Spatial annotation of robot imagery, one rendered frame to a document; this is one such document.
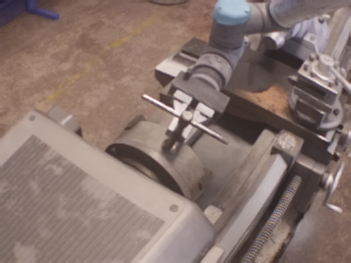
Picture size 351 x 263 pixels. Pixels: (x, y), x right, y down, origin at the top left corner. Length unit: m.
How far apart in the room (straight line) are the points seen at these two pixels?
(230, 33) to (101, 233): 0.58
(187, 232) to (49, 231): 0.24
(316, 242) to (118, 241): 1.78
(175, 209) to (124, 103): 2.18
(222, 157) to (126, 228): 0.97
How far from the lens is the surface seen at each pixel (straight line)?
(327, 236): 2.39
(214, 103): 0.98
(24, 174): 0.79
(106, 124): 2.74
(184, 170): 0.97
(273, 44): 1.58
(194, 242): 0.72
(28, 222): 0.73
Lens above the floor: 1.93
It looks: 46 degrees down
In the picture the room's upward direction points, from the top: 4 degrees clockwise
